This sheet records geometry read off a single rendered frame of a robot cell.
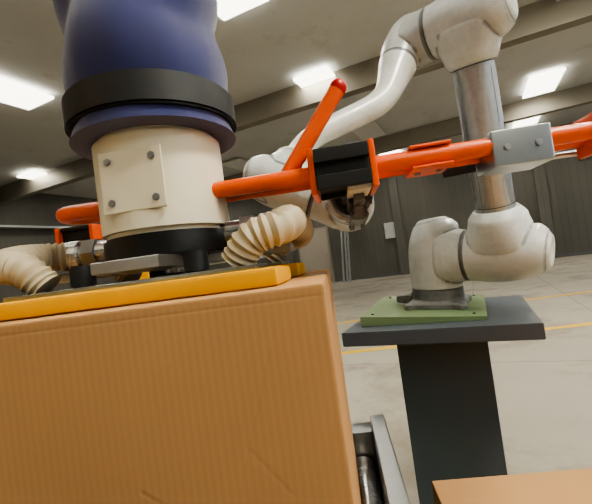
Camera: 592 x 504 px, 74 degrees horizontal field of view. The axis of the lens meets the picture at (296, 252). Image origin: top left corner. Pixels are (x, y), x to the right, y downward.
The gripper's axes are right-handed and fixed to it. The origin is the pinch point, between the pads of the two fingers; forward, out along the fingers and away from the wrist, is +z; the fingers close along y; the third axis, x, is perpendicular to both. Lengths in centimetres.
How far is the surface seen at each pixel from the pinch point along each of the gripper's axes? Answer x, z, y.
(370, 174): -1.2, 5.2, 1.6
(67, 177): 598, -802, -268
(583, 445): -92, -134, 105
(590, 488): -31, -16, 53
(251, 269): 12.7, 13.9, 11.1
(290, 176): 8.5, 3.2, -0.1
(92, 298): 29.8, 14.1, 12.0
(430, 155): -8.9, 3.5, 0.0
